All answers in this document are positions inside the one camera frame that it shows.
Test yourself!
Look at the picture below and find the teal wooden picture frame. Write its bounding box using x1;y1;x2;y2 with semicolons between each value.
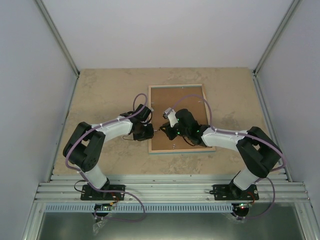
148;83;216;155

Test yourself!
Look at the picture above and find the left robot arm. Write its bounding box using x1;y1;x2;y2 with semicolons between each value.
62;104;154;201

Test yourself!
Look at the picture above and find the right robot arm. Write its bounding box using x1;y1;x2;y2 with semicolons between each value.
159;108;282;200

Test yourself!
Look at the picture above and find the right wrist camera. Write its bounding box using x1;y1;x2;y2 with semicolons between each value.
163;107;179;128

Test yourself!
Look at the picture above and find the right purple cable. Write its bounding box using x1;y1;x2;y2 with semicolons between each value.
169;94;287;221

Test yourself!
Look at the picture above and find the purple cable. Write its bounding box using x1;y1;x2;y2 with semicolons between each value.
64;93;147;222
169;94;287;221

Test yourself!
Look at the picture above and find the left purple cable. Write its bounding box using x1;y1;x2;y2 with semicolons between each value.
64;93;147;222

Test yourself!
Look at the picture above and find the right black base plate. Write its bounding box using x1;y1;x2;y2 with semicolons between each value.
209;184;260;201

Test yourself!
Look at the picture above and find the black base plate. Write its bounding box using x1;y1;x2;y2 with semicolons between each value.
209;184;260;201
80;184;126;202

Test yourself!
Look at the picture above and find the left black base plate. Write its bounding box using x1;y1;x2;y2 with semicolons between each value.
80;184;126;202

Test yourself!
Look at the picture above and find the aluminium rail base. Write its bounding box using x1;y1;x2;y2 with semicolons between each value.
34;173;310;203

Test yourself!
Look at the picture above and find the slotted grey cable duct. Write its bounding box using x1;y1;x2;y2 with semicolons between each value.
44;203;233;213

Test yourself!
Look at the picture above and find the left aluminium corner post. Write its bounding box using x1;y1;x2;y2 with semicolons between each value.
33;0;80;78

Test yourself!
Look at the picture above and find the aluminium corner post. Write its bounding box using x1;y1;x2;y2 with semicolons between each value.
33;0;80;78
252;0;302;77

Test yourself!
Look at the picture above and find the right aluminium corner post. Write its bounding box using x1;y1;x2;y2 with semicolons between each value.
252;0;302;77

